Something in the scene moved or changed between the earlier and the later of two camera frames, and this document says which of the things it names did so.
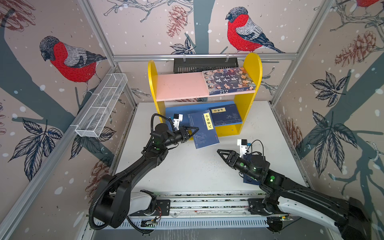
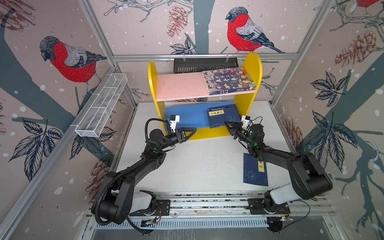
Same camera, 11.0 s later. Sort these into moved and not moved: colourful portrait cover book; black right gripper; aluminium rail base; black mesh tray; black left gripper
Moved: black right gripper
Not moved: aluminium rail base; black left gripper; colourful portrait cover book; black mesh tray
